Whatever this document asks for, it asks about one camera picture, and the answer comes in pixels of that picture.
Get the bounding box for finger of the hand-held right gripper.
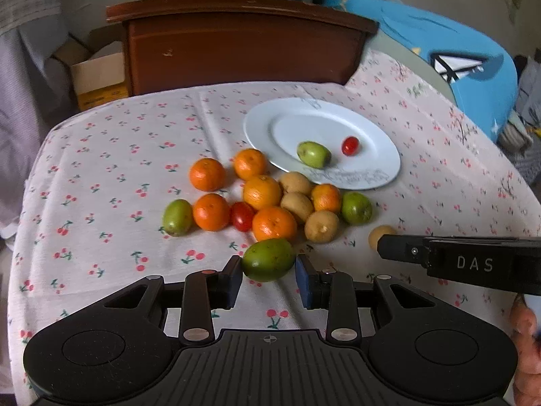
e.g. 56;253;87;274
377;233;428;268

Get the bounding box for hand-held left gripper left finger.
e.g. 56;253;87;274
101;255;244;346

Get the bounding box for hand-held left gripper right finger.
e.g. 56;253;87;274
295;254;439;344

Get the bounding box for brown kiwi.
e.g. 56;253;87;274
368;225;399;250
281;192;314;225
304;210;340;243
279;172;314;195

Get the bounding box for large green mango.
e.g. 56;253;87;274
241;238;296;283

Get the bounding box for green jujube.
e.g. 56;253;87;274
297;141;332;167
163;199;194;236
341;191;373;226

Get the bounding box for orange mandarin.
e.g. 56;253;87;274
252;206;298;243
193;193;231;232
311;183;342;215
189;158;227;192
242;175;283;211
233;148;269;181

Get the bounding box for white plate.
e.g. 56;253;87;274
243;97;401;191

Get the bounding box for person's right hand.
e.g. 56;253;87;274
509;294;541;406

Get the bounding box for grey cloth bundle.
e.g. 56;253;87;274
499;46;541;170

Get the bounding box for cherry print tablecloth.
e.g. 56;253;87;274
6;46;541;406

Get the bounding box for blue plush cushion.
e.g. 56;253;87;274
323;0;518;144

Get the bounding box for brown wooden headboard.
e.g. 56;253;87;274
105;0;379;96

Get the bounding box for open cardboard box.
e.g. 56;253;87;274
51;25;130;111

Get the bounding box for lilac cloth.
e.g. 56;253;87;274
0;21;81;242

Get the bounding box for striped grey cloth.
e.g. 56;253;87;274
0;0;64;35

